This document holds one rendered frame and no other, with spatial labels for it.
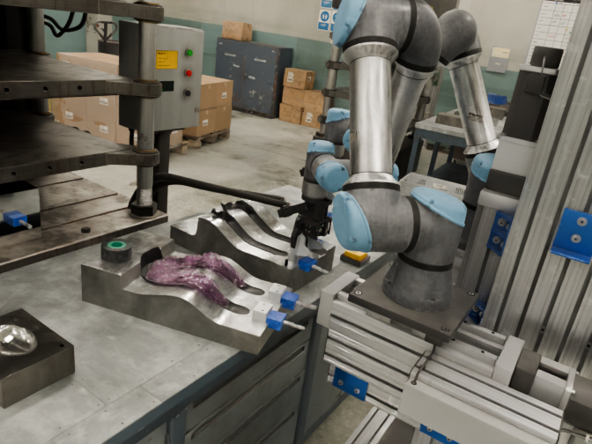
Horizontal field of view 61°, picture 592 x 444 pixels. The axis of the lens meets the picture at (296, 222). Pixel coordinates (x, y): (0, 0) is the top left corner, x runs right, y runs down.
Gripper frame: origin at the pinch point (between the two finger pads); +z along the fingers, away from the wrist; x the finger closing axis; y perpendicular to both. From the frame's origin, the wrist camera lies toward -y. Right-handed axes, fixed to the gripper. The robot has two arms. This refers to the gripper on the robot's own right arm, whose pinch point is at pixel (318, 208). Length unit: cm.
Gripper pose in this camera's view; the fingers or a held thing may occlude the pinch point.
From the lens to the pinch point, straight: 179.7
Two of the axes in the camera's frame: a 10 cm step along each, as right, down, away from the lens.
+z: -1.3, 9.2, 3.7
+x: 5.7, -2.4, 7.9
